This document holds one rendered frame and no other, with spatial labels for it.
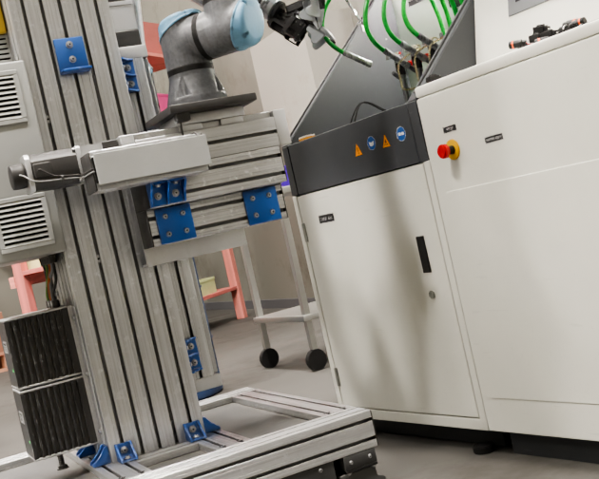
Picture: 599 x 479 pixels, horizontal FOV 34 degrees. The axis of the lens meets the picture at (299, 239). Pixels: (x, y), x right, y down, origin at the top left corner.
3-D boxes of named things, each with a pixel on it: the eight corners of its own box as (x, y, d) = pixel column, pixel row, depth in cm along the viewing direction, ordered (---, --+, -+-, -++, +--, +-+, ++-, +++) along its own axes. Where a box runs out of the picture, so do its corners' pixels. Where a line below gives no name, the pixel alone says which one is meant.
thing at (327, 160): (298, 195, 309) (287, 145, 309) (309, 193, 311) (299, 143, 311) (419, 162, 256) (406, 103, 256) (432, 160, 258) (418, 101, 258)
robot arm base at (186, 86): (179, 105, 233) (169, 65, 233) (162, 118, 247) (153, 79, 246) (237, 96, 239) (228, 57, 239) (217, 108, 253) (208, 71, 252)
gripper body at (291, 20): (299, 47, 304) (268, 28, 307) (315, 26, 305) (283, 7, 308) (297, 38, 297) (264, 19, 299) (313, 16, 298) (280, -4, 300)
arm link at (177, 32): (183, 75, 251) (171, 24, 250) (227, 62, 245) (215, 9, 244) (157, 74, 240) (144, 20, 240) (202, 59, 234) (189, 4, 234)
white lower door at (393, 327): (341, 407, 311) (294, 197, 310) (347, 405, 312) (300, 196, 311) (476, 418, 256) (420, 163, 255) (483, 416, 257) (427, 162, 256)
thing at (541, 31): (502, 59, 232) (497, 36, 232) (534, 54, 238) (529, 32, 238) (574, 31, 213) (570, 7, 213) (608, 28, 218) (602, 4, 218)
